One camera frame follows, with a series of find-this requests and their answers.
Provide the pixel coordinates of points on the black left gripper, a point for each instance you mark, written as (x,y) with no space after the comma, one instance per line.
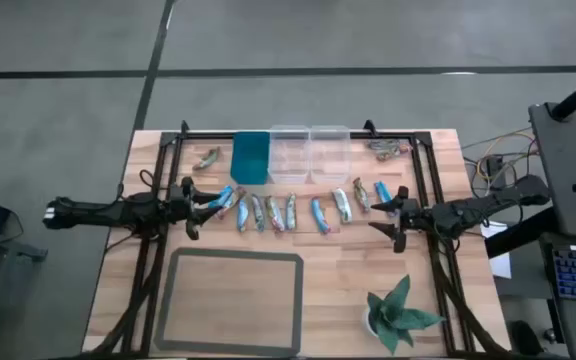
(180,205)

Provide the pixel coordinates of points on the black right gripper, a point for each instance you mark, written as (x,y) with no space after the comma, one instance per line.
(413,215)

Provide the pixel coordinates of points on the green brown granola bar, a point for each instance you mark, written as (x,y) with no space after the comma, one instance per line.
(207,159)

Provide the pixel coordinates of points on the grey blue granola bar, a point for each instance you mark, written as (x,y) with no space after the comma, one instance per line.
(258,212)

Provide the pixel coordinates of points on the teal plastic bin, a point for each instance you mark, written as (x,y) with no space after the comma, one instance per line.
(250,157)

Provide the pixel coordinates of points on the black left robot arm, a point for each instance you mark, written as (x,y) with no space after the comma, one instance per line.
(103,212)

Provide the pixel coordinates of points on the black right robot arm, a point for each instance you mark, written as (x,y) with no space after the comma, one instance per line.
(483,207)

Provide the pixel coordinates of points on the yellow snack bag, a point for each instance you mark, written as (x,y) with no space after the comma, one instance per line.
(242,216)

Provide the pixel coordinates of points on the clear plastic bin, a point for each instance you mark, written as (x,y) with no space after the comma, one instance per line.
(330,165)
(289,165)

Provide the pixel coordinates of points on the green snake plant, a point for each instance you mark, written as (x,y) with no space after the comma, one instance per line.
(393,315)

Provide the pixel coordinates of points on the grey-edged textured mat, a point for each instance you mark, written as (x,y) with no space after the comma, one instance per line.
(233,300)

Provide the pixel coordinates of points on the white plant pot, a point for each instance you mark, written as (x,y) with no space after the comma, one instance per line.
(368,324)

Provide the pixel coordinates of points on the black power brick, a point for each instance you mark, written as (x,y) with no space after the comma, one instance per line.
(494,165)

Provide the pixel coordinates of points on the white paper sheet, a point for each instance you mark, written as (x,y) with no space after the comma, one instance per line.
(502,265)

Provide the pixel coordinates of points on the black diagonal stand bar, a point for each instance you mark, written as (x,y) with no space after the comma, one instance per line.
(518,235)

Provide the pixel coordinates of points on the black workstation desk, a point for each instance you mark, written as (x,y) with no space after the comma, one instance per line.
(563,165)

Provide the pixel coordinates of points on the grey metal stand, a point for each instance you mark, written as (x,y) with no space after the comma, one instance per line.
(18,248)

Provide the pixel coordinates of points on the black aluminium rig frame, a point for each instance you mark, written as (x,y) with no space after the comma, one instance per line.
(208,135)

